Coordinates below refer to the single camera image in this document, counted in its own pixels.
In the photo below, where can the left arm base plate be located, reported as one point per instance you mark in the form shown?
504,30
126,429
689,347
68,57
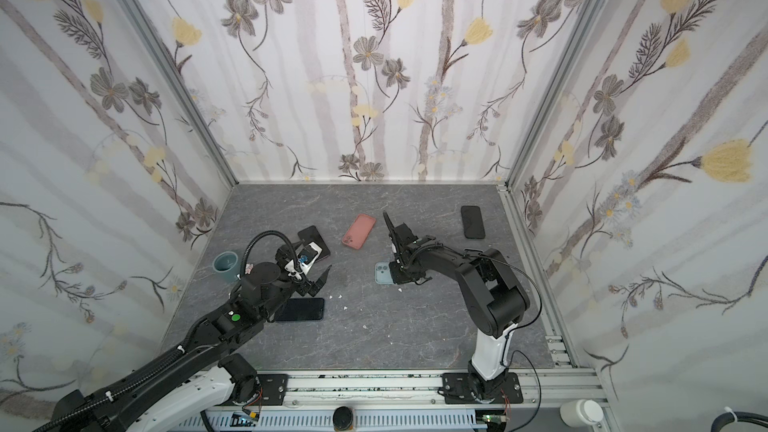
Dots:
269,390

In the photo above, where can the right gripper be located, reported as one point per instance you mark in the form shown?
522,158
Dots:
402,249

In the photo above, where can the light blue case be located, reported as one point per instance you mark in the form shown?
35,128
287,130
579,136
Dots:
382,274

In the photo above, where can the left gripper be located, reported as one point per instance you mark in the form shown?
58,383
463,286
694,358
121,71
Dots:
305,285

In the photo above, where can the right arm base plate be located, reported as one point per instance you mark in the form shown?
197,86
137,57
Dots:
470,388

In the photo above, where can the pink phone case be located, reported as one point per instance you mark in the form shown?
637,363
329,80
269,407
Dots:
358,232

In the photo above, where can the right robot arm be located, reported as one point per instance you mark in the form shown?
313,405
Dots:
494,298

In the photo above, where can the black phone far left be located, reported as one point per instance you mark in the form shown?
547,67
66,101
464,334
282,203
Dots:
310,235

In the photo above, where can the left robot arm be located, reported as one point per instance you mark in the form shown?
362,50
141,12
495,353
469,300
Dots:
258,296

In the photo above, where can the black round knob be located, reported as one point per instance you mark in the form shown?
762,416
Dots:
343,419

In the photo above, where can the teal ceramic cup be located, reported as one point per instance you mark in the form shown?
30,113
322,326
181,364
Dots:
227,266

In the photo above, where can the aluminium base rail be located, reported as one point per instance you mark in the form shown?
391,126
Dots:
408,400

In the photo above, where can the black phone case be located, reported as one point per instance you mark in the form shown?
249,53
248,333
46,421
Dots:
472,222

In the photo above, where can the white cylinder object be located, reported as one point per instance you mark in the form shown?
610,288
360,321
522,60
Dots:
581,413

